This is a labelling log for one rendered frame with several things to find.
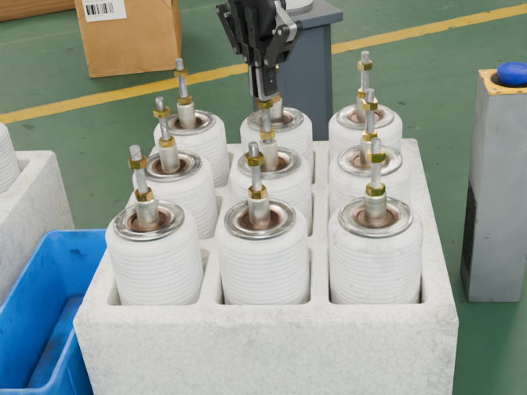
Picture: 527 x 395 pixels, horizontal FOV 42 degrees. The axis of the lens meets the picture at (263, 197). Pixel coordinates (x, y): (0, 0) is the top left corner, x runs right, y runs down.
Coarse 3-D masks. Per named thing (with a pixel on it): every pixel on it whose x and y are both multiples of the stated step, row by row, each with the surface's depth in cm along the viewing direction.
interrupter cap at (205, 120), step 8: (176, 112) 95; (200, 112) 95; (208, 112) 94; (168, 120) 93; (176, 120) 93; (200, 120) 93; (208, 120) 92; (176, 128) 91; (184, 128) 91; (192, 128) 91; (200, 128) 90; (208, 128) 90
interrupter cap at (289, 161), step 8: (248, 152) 83; (280, 152) 83; (288, 152) 83; (240, 160) 82; (280, 160) 82; (288, 160) 81; (296, 160) 81; (240, 168) 80; (248, 168) 80; (264, 168) 80; (272, 168) 80; (280, 168) 80; (288, 168) 80; (296, 168) 79; (248, 176) 79; (264, 176) 78; (272, 176) 78; (280, 176) 78
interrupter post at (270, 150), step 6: (264, 144) 79; (270, 144) 79; (276, 144) 79; (264, 150) 79; (270, 150) 79; (276, 150) 80; (264, 156) 80; (270, 156) 80; (276, 156) 80; (264, 162) 80; (270, 162) 80; (276, 162) 80; (270, 168) 80
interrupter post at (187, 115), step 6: (192, 102) 91; (180, 108) 90; (186, 108) 90; (192, 108) 91; (180, 114) 91; (186, 114) 91; (192, 114) 91; (180, 120) 91; (186, 120) 91; (192, 120) 91; (186, 126) 92
